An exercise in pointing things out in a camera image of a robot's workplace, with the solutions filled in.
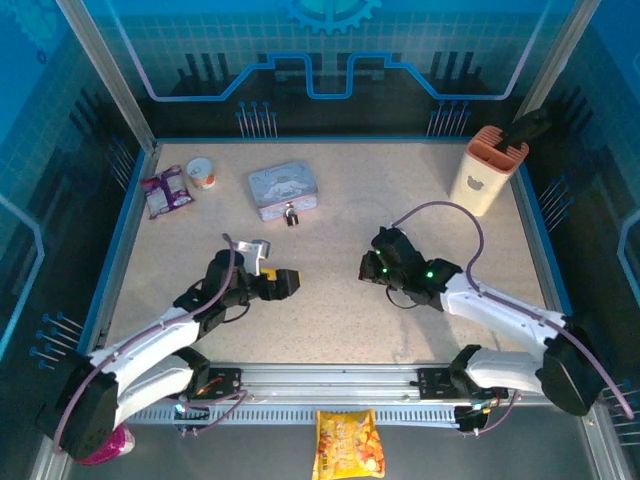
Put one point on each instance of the cartoon dog tin box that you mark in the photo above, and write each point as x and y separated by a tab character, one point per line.
282	185

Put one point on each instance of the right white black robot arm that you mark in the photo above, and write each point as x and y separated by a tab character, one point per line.
500	310

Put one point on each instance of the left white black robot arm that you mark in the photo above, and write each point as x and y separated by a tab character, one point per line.
150	340

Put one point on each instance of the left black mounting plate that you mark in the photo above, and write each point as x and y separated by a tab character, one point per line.
227	382

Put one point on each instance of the black mounting plate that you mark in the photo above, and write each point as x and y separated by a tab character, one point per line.
432	382
227	382

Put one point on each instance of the purple snack packet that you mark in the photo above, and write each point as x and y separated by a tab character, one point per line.
167	192

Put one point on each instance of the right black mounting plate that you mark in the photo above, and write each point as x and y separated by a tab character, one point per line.
432	382

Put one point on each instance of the white orange small can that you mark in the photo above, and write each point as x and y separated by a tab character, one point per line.
201	172

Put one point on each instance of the cream knife block orange top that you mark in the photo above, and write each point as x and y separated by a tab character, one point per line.
477	185

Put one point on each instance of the yellow chips bag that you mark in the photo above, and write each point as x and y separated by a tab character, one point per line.
347	445

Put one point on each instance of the pink glitter container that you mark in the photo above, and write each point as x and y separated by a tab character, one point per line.
120	445

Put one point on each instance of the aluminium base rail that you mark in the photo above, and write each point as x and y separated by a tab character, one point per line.
330	375

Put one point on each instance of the left aluminium frame post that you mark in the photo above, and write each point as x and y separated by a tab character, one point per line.
107	75

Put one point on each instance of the aluminium frame post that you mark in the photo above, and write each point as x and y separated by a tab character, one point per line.
555	60
107	75

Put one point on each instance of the right aluminium frame post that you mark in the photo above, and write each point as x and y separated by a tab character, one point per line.
555	60

